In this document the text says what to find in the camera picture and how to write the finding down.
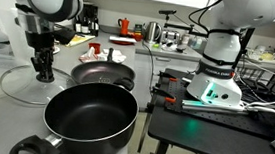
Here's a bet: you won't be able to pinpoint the red enamel mug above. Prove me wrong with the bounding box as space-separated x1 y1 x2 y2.
87 42 102 56

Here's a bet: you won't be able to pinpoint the steel toaster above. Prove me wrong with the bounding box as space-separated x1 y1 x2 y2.
159 29 182 47

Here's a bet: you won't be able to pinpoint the black cooking pot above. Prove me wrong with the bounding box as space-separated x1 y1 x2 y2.
8 67 142 154

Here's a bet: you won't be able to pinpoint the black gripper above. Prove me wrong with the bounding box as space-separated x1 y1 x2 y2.
20 29 59 84

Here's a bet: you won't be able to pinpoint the white dish rack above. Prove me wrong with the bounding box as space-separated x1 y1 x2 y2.
245 45 275 65

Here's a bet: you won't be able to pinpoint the steel electric kettle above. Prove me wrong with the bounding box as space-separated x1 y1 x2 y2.
143 20 163 45

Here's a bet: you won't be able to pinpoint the red moka pot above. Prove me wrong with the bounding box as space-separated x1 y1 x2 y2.
116 16 132 38

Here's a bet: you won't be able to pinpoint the black clamp orange tip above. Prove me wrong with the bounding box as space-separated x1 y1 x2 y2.
158 70 193 85
149 85 179 105

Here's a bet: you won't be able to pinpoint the aluminium rail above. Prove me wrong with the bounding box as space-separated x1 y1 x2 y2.
181 99 247 116

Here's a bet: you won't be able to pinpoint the red flat plate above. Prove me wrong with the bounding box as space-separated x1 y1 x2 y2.
108 34 138 48

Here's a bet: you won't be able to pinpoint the black camera arm mount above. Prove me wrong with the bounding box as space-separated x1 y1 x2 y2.
156 8 211 38

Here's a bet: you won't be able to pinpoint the dark wine bottle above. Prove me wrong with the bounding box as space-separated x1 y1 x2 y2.
80 12 93 36
90 14 102 37
73 14 84 35

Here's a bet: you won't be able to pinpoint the black robot table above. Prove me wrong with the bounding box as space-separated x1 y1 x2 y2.
137 66 275 154

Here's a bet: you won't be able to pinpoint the crumpled white towel red stripes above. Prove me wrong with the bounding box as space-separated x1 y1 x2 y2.
78 45 101 65

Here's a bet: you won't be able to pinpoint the clear glass lid black knob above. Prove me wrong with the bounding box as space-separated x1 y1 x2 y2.
0 62 79 110

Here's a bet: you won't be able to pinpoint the black frying pan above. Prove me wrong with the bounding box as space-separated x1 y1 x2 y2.
69 44 139 92

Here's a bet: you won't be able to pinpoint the black kettle cable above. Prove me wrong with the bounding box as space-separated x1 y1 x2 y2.
138 41 159 89

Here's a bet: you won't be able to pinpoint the folded white towel red stripes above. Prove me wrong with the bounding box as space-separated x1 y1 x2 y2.
97 47 128 65

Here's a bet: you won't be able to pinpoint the white paper towel roll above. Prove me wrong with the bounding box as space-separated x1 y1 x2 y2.
0 8 39 67

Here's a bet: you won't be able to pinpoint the yellow patterned cloth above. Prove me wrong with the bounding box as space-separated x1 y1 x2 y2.
64 32 96 50

